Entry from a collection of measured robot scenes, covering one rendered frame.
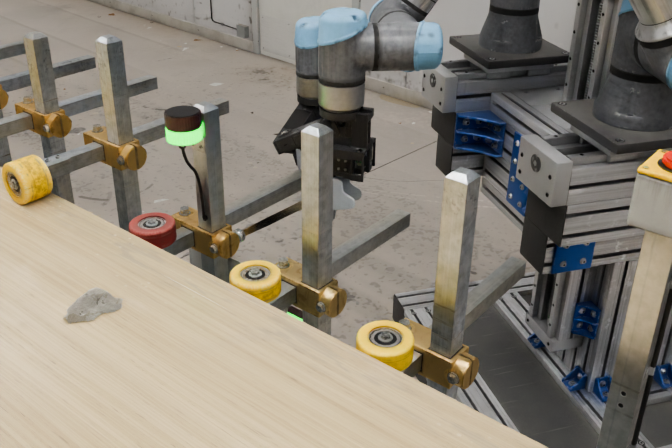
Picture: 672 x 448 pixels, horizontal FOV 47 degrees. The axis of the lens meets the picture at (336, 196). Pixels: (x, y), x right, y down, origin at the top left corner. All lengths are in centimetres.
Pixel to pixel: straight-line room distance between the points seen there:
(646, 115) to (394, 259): 166
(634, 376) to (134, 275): 73
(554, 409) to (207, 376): 122
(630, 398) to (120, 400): 63
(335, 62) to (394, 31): 10
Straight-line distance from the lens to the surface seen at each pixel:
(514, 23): 189
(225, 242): 140
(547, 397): 212
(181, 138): 129
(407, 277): 288
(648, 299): 96
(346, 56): 120
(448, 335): 113
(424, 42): 122
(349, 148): 126
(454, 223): 104
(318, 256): 123
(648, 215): 90
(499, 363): 219
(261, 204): 155
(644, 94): 150
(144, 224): 139
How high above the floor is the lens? 156
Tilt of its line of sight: 27 degrees down
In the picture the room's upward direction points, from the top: 1 degrees clockwise
